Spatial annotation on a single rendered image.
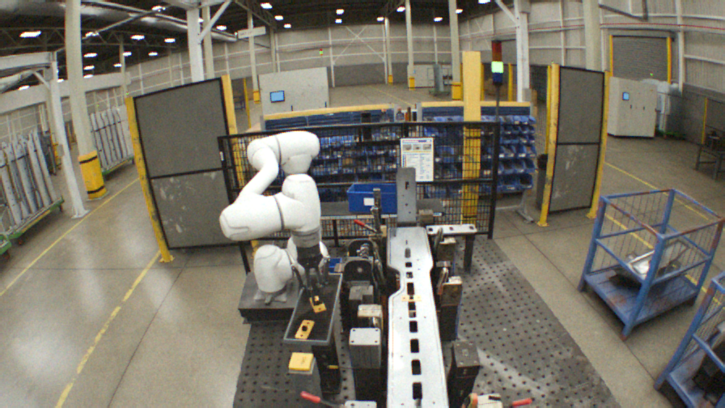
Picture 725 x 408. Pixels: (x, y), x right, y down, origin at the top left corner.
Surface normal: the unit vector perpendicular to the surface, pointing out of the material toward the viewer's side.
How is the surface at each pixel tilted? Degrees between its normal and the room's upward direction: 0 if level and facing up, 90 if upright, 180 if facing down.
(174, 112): 89
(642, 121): 90
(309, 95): 90
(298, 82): 90
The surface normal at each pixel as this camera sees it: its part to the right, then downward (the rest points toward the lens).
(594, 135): 0.11, 0.38
